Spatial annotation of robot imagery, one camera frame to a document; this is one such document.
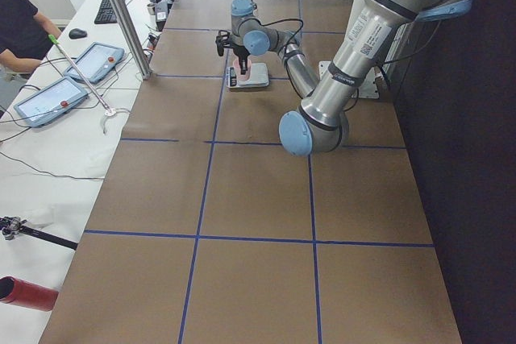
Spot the red cylinder roll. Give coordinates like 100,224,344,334
1,276,59,312

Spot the pink paper cup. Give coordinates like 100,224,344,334
232,57,252,82

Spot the blue teach pendant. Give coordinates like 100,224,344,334
73,42,125,85
15,77,88,128

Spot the seated person black shirt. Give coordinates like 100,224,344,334
1,0,61,74

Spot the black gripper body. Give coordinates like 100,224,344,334
233,44,249,61

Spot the black computer mouse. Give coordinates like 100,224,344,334
69,28,88,39

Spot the brown paper table cover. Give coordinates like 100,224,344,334
41,0,460,343

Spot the far blue teach pendant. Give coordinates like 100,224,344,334
73,42,125,85

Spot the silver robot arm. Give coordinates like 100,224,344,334
215,0,473,156

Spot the near blue teach pendant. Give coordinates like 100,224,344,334
15,77,88,128

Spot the metal rod with green tip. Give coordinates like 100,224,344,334
48,35,131,135

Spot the silver digital kitchen scale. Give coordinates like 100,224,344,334
225,63,269,89

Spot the black keyboard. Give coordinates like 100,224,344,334
94,0,118,25

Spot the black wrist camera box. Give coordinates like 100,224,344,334
215,30,232,56

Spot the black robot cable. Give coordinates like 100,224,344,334
249,0,306,55

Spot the aluminium frame post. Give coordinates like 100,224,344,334
110,0,152,80

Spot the black camera rod mount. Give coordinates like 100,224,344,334
1,217,78,251

